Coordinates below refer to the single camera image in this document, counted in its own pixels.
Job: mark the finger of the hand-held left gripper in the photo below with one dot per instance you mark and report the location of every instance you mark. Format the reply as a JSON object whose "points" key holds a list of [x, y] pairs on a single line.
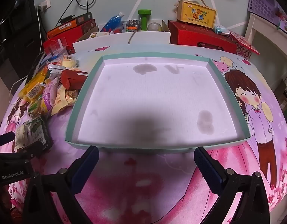
{"points": [[3, 138]]}

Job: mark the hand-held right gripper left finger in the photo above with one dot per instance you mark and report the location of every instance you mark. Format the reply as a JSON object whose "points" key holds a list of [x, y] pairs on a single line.
{"points": [[84, 170]]}

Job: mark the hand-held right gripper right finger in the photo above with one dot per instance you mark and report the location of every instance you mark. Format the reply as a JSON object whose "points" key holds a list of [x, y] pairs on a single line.
{"points": [[207, 170]]}

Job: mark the yellow bread packet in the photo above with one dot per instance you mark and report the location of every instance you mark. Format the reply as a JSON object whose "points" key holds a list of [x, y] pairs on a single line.
{"points": [[32, 86]]}

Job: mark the pink purple snack packet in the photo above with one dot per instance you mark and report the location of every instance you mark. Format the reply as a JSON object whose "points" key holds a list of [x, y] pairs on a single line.
{"points": [[49, 96]]}

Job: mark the beige patterned snack packet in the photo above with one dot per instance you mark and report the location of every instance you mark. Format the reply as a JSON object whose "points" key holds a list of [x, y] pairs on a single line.
{"points": [[64, 98]]}

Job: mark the teal shallow cardboard box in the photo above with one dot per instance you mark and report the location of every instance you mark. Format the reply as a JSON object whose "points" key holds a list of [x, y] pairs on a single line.
{"points": [[152, 98]]}

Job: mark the red snack packet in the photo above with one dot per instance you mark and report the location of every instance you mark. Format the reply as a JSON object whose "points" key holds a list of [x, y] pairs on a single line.
{"points": [[72, 79]]}

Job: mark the green white snack packet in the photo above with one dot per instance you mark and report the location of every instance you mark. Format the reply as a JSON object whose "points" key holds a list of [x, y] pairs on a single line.
{"points": [[34, 130]]}

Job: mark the small green snack packet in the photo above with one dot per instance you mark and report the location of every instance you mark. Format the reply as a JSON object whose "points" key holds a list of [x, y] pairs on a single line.
{"points": [[32, 109]]}

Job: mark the printed cartoon blanket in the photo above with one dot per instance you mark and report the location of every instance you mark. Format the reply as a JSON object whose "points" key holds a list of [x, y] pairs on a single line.
{"points": [[262, 121]]}

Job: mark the silver snack packet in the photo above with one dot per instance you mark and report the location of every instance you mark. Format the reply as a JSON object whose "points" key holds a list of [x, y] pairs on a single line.
{"points": [[55, 71]]}

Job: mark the clear-wrapped bread bun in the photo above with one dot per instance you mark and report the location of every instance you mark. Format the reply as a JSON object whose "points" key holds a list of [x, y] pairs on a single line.
{"points": [[67, 61]]}

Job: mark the clear plastic container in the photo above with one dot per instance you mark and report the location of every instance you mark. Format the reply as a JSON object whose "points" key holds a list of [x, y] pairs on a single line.
{"points": [[52, 47]]}

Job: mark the dark cabinet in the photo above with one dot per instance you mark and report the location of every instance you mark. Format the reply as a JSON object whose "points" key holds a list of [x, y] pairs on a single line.
{"points": [[15, 35]]}

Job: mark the red cardboard box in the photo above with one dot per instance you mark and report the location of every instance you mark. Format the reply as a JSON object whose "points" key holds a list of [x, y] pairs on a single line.
{"points": [[69, 40]]}

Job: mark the orange box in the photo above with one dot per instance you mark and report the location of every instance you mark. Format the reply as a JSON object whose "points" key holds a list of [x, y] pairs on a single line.
{"points": [[62, 28]]}

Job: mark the red envelope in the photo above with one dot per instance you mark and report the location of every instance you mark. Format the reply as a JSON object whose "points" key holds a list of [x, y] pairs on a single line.
{"points": [[244, 42]]}

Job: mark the red gift box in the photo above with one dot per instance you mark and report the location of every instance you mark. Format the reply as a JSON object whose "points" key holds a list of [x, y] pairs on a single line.
{"points": [[192, 36]]}

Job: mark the white yellow toy box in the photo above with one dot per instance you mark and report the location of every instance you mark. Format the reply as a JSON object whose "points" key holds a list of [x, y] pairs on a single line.
{"points": [[94, 35]]}

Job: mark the black power adapter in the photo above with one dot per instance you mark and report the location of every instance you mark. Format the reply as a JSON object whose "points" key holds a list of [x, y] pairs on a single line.
{"points": [[67, 18]]}

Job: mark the light blue tissue pack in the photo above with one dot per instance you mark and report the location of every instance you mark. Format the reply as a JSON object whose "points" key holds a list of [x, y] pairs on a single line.
{"points": [[220, 29]]}

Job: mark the white cardboard box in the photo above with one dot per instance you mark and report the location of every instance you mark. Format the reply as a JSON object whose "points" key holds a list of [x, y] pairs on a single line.
{"points": [[148, 38]]}

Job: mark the blue bottle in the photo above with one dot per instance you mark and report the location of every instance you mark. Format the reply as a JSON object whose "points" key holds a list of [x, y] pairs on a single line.
{"points": [[112, 23]]}

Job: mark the clear plastic ball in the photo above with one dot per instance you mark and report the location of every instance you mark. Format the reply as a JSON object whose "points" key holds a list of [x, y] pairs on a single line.
{"points": [[154, 26]]}

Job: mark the kraft box with yellow label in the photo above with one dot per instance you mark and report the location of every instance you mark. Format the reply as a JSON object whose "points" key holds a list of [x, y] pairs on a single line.
{"points": [[197, 15]]}

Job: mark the green dumbbell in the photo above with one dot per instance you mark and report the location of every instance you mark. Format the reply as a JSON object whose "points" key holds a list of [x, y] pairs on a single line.
{"points": [[143, 19]]}

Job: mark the white wall socket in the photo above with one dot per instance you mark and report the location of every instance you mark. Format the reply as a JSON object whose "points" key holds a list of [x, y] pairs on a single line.
{"points": [[44, 5]]}

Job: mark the white door frame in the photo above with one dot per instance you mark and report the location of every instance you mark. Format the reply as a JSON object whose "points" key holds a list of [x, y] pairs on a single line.
{"points": [[262, 39]]}

